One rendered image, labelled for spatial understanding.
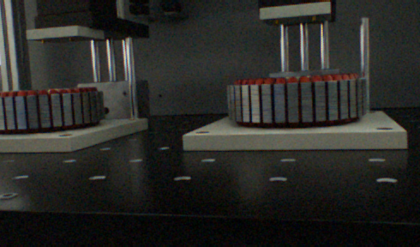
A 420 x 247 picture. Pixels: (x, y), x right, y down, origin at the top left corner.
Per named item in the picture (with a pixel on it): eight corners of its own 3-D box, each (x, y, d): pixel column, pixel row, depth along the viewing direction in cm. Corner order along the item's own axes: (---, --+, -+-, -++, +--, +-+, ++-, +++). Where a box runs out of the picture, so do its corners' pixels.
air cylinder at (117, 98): (135, 125, 54) (131, 80, 54) (80, 126, 56) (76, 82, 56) (151, 121, 59) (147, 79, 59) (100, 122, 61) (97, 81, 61)
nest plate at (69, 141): (71, 152, 35) (69, 136, 35) (-82, 153, 39) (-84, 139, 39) (148, 129, 49) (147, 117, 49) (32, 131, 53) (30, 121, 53)
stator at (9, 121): (55, 135, 37) (51, 89, 36) (-46, 135, 41) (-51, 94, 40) (126, 120, 47) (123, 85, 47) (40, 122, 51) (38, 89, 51)
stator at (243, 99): (362, 128, 30) (361, 73, 30) (208, 129, 34) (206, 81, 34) (369, 113, 40) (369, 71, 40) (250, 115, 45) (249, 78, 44)
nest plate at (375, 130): (407, 149, 28) (406, 129, 28) (183, 151, 32) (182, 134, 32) (382, 123, 43) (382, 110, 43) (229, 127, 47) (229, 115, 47)
